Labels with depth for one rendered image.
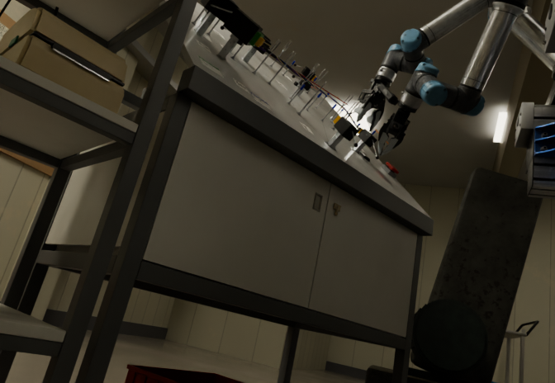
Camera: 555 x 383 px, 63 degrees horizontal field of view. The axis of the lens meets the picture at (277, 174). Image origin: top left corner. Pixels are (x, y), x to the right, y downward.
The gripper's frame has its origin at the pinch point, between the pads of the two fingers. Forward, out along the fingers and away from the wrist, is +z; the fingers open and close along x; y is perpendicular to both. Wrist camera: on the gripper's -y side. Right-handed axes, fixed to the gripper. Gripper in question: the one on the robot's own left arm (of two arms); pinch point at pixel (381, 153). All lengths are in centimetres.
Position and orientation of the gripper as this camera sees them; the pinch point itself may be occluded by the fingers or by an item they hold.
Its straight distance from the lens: 174.8
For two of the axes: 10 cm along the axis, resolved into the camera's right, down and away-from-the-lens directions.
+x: -8.4, -4.9, 2.1
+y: 4.0, -3.2, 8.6
